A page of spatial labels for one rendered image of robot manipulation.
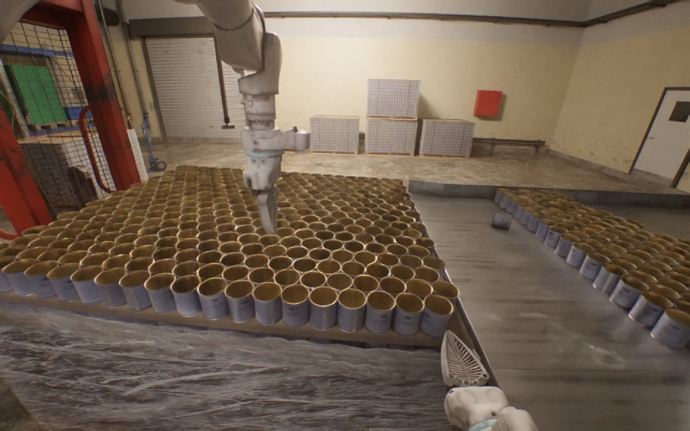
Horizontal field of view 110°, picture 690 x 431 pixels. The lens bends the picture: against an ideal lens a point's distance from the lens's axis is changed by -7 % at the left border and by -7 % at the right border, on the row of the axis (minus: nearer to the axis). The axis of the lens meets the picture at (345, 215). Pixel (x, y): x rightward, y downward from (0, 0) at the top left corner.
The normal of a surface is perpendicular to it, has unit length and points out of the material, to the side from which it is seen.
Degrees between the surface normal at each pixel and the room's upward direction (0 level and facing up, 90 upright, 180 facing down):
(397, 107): 90
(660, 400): 0
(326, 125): 90
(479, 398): 3
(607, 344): 0
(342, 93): 90
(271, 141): 92
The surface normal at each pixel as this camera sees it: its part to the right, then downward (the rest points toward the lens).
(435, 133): -0.05, 0.43
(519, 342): 0.02, -0.91
